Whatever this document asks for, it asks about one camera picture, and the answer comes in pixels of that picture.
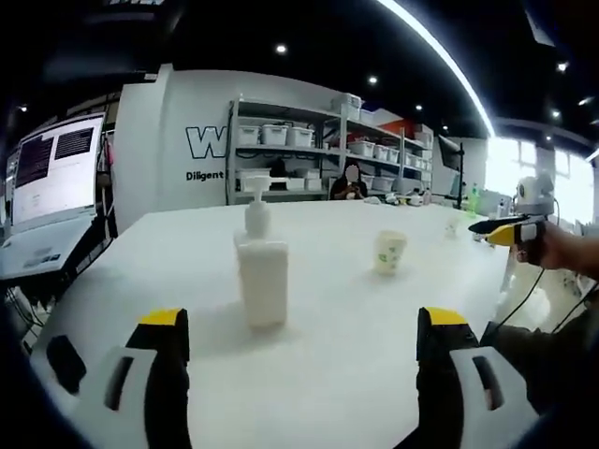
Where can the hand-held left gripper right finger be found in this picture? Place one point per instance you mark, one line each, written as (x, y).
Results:
(468, 374)

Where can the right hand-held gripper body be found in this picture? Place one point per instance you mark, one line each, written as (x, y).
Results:
(536, 196)

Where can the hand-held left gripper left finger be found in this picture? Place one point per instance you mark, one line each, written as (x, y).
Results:
(140, 374)

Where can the white paper cup green print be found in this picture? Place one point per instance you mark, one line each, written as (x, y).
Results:
(389, 255)

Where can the white pump bottle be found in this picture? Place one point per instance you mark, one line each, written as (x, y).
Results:
(262, 276)

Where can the green plastic bottle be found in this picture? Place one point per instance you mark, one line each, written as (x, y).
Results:
(473, 198)

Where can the small white paper cup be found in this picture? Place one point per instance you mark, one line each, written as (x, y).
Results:
(452, 228)

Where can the person's right hand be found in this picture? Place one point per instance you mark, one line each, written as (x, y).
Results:
(561, 252)

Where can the black computer mouse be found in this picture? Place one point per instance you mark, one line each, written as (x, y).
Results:
(65, 362)

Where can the black monitor on stand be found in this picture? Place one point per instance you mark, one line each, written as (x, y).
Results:
(450, 152)

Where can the person's dark clothing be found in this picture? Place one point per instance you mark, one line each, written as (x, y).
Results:
(557, 365)

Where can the white ceiling light strip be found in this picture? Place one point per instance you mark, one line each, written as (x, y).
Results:
(449, 61)

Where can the grey metal storage shelf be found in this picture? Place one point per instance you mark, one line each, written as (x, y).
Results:
(344, 121)

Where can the open laptop computer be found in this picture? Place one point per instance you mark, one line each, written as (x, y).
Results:
(51, 178)

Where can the row of white storage bins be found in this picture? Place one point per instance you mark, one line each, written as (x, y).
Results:
(285, 135)

